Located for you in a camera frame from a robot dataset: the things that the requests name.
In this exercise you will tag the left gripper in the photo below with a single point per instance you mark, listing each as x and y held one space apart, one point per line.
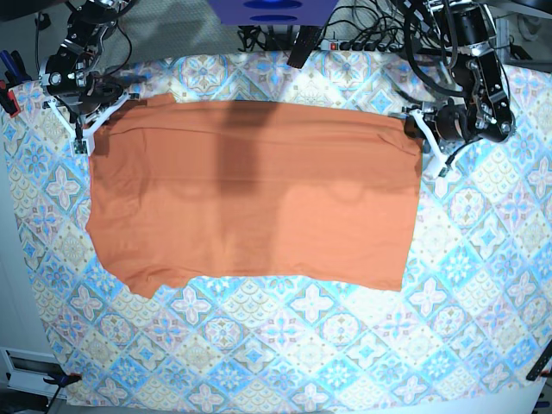
449 123

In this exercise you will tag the black clamp bottom right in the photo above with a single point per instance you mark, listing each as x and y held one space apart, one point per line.
539 369

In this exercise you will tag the blue clamp bottom left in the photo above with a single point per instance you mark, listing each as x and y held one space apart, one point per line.
61 381

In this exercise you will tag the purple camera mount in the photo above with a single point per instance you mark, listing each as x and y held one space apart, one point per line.
273 12

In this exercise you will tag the orange T-shirt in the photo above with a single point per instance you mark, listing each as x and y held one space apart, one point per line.
245 188

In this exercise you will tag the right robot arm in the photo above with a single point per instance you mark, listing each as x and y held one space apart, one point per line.
70 76

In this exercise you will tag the patterned blue tablecloth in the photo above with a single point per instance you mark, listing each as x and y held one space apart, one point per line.
472 318

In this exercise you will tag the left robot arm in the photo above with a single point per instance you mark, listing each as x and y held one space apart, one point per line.
459 35

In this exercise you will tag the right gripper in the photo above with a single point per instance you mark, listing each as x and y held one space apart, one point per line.
84 96

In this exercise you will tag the red black clamp left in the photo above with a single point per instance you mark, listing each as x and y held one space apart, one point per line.
15 75

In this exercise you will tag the power strip with red switch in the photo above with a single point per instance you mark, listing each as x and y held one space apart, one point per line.
369 45

